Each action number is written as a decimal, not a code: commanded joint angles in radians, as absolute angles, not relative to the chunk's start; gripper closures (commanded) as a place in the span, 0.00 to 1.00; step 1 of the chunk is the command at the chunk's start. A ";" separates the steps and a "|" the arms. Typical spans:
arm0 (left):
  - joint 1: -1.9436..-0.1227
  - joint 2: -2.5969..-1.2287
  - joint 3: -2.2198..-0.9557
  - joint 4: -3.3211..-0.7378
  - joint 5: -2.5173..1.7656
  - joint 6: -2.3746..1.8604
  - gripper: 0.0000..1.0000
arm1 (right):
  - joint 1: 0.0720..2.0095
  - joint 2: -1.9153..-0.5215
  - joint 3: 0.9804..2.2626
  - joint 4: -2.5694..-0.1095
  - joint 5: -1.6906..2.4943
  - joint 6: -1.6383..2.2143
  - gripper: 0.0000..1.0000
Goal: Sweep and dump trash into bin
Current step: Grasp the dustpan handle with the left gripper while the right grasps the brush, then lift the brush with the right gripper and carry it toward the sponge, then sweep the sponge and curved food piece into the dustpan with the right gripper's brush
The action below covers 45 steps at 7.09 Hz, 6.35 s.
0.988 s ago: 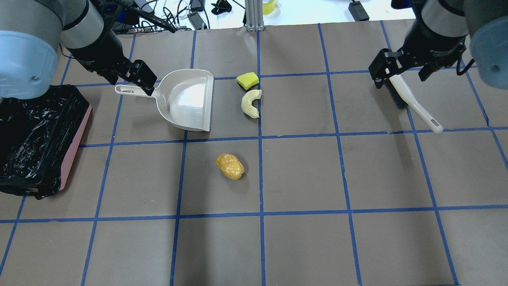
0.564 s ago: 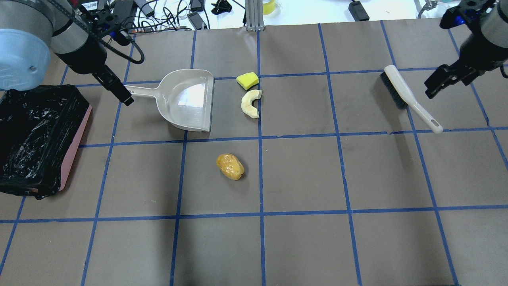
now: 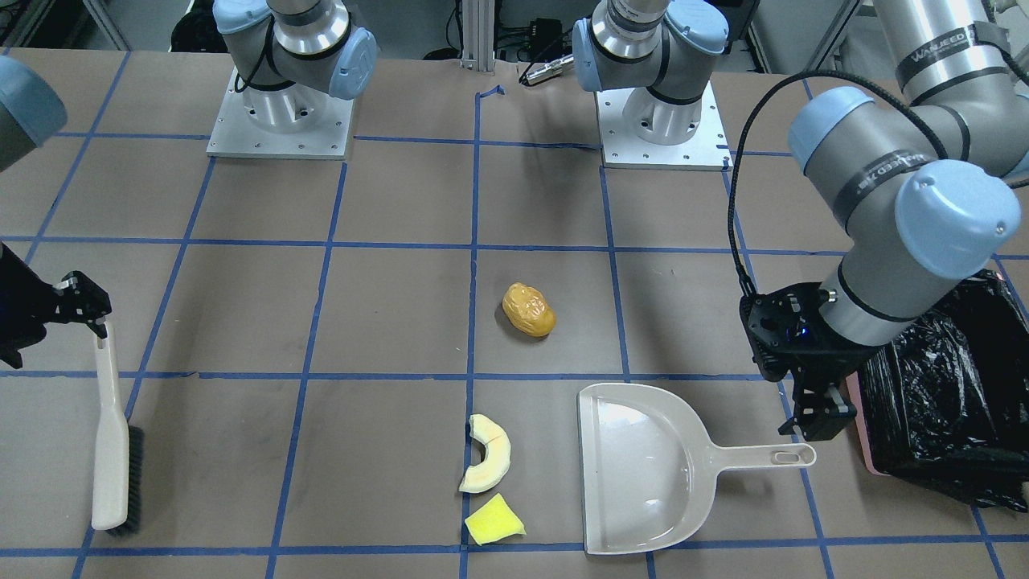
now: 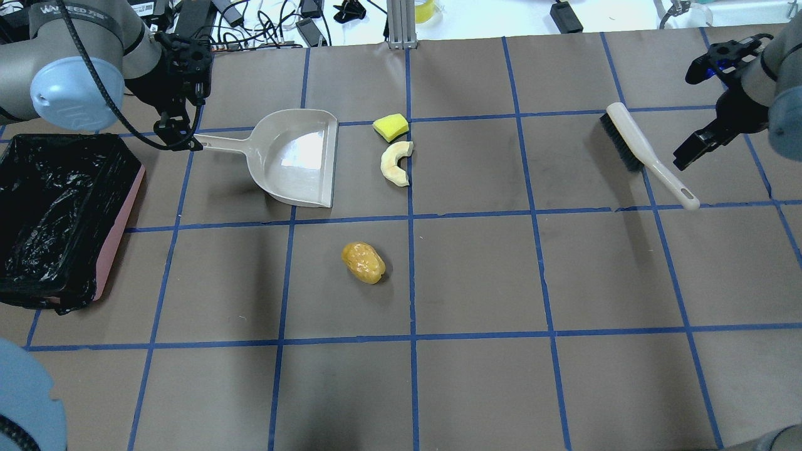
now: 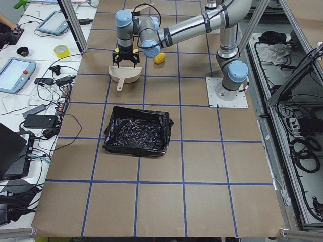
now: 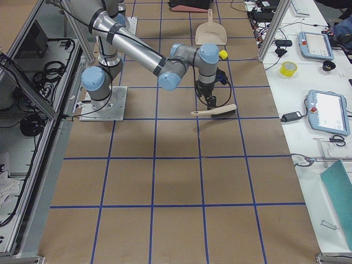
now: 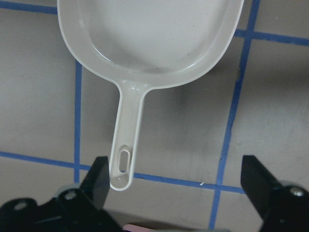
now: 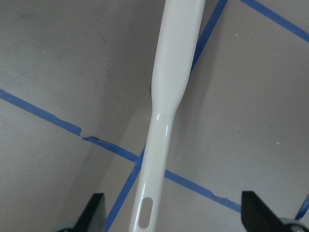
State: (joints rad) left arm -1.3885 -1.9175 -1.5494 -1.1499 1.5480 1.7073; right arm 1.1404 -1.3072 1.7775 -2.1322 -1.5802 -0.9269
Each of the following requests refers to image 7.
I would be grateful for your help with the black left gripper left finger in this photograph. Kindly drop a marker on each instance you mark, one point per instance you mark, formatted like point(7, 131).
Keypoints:
point(72, 210)

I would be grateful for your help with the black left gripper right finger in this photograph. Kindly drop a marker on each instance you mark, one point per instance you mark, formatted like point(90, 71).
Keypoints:
point(282, 207)

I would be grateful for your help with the beige plastic dustpan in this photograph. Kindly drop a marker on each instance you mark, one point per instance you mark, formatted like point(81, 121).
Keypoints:
point(143, 45)

